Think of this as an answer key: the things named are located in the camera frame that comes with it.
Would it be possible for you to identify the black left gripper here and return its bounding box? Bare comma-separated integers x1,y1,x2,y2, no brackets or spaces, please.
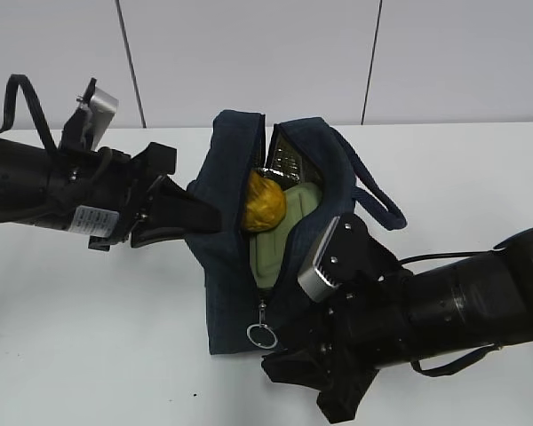
44,142,221,251

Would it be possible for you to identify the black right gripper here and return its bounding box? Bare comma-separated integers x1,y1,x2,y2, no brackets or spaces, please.
261,265,413,422

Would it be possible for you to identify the silver zipper pull ring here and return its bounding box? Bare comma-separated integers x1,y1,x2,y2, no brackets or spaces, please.
245,299,278,350

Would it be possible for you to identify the dark blue insulated lunch bag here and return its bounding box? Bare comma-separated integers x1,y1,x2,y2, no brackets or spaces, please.
186,110,407,355

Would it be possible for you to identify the yellow toy squash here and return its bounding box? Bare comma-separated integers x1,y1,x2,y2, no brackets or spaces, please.
242,170,287,233

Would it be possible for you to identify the green lidded glass container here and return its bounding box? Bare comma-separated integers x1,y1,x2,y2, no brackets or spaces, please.
249,183,322,290

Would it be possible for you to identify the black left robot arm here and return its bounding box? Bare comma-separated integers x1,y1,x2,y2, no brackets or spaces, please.
0,138,221,251

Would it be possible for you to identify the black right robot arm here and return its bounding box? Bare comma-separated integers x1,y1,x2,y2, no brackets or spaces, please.
261,214,533,423

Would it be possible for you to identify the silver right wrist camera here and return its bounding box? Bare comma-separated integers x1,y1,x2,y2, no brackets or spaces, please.
297,212,396,304

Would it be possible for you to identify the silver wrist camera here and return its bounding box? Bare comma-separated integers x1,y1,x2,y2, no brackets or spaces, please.
60,77,119,151
297,212,396,304

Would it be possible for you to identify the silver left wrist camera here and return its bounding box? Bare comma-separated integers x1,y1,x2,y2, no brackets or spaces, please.
60,77,119,151

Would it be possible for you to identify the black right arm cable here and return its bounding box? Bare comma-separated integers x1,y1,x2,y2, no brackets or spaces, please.
399,250,507,378

